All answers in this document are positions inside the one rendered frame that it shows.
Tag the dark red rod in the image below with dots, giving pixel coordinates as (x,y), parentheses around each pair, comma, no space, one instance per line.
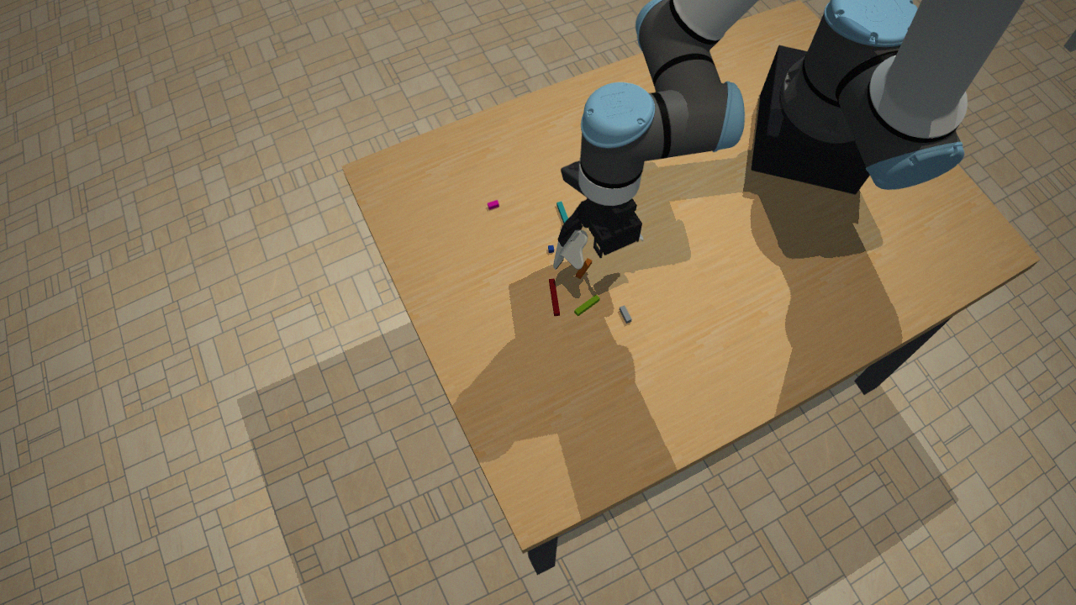
(554,299)

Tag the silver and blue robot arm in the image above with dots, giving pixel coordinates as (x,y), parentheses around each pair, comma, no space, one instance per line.
(828,94)

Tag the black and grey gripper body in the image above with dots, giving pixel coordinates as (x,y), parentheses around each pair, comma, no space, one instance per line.
(601,221)

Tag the green rectangular bar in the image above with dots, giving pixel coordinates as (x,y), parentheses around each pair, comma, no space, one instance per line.
(588,304)

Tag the orange rod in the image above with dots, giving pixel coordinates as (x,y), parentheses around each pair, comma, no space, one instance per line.
(581,271)

